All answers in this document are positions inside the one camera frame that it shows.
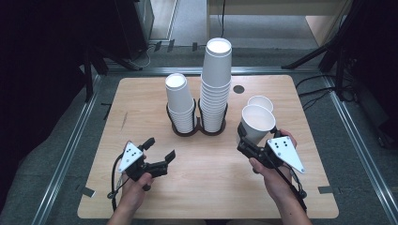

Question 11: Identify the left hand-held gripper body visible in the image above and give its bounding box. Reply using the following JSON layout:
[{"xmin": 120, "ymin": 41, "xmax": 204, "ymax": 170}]
[{"xmin": 117, "ymin": 141, "xmax": 169, "ymax": 183}]

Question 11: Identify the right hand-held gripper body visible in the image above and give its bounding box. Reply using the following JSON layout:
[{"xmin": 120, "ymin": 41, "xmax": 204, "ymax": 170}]
[{"xmin": 237, "ymin": 135, "xmax": 306, "ymax": 175}]

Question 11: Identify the white paper drinking cup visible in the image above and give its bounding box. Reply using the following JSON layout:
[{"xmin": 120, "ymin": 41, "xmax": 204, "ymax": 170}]
[
  {"xmin": 239, "ymin": 103, "xmax": 277, "ymax": 146},
  {"xmin": 247, "ymin": 95, "xmax": 275, "ymax": 114}
]

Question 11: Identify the black wire double cup holder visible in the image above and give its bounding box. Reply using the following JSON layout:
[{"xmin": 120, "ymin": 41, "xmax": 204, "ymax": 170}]
[{"xmin": 165, "ymin": 97, "xmax": 229, "ymax": 138}]

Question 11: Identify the tall stack of paper cups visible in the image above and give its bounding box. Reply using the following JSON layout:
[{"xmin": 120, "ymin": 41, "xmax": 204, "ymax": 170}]
[{"xmin": 199, "ymin": 37, "xmax": 233, "ymax": 134}]

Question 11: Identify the person's left hand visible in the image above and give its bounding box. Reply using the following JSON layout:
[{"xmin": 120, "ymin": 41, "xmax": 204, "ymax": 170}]
[{"xmin": 119, "ymin": 172, "xmax": 156, "ymax": 211}]

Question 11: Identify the person's right hand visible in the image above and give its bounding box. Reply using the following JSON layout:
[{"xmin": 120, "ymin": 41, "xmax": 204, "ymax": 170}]
[{"xmin": 248, "ymin": 128, "xmax": 299, "ymax": 204}]

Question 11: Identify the short stack of paper cups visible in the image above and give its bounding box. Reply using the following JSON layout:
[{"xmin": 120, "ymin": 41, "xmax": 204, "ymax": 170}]
[{"xmin": 164, "ymin": 73, "xmax": 196, "ymax": 135}]

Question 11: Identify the black tripod stand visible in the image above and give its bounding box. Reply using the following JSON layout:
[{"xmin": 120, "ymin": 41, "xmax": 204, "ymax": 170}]
[{"xmin": 281, "ymin": 0, "xmax": 398, "ymax": 104}]

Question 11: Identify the black metal stand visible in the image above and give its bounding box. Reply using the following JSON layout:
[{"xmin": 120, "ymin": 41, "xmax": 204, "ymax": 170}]
[{"xmin": 79, "ymin": 43, "xmax": 145, "ymax": 104}]

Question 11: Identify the black cabinet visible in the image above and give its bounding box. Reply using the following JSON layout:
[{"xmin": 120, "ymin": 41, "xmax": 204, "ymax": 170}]
[{"xmin": 114, "ymin": 0, "xmax": 155, "ymax": 60}]

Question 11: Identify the light wooden desk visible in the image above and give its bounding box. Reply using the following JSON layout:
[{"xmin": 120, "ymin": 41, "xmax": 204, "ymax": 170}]
[{"xmin": 206, "ymin": 0, "xmax": 353, "ymax": 48}]

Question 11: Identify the left hand-held gripper cable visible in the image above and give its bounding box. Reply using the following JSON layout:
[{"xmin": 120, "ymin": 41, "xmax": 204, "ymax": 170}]
[{"xmin": 107, "ymin": 153, "xmax": 130, "ymax": 214}]

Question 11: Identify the hand-held gripper cable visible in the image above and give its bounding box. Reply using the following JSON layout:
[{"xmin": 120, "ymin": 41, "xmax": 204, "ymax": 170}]
[
  {"xmin": 107, "ymin": 153, "xmax": 130, "ymax": 214},
  {"xmin": 273, "ymin": 163, "xmax": 309, "ymax": 214}
]

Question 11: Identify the right hand-held gripper cable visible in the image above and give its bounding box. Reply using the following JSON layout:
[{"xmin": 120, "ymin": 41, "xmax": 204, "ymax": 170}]
[{"xmin": 273, "ymin": 163, "xmax": 309, "ymax": 214}]

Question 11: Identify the black floor cable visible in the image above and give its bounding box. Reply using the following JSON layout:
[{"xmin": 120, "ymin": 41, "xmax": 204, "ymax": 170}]
[
  {"xmin": 298, "ymin": 87, "xmax": 336, "ymax": 98},
  {"xmin": 295, "ymin": 73, "xmax": 337, "ymax": 90}
]

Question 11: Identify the metal floor rail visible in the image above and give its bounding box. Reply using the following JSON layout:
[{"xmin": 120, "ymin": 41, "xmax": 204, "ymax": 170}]
[
  {"xmin": 106, "ymin": 66, "xmax": 327, "ymax": 76},
  {"xmin": 323, "ymin": 74, "xmax": 398, "ymax": 225},
  {"xmin": 31, "ymin": 74, "xmax": 102, "ymax": 225}
]

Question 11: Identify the hanging black cable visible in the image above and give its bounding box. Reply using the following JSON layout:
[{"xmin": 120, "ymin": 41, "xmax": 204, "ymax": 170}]
[{"xmin": 221, "ymin": 0, "xmax": 226, "ymax": 39}]

